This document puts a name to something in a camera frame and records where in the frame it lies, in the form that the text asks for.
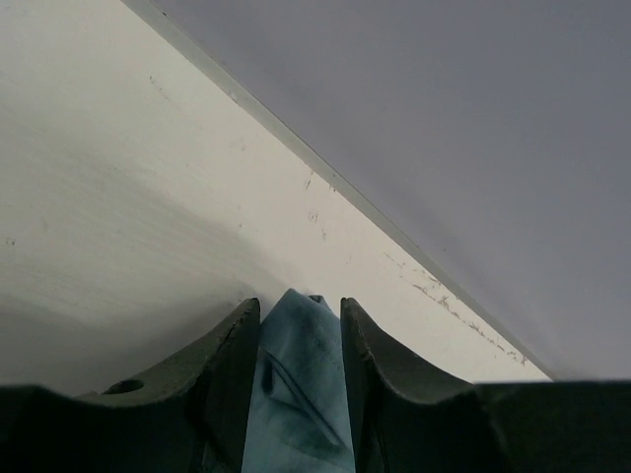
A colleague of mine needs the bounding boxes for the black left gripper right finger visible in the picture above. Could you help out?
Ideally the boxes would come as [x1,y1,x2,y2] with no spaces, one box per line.
[340,299,630,472]

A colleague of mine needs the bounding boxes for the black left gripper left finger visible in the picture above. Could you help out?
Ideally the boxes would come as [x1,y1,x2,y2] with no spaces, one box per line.
[1,299,260,472]

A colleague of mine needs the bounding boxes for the blue t shirt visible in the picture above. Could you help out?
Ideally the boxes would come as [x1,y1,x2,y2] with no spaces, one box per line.
[242,289,355,472]

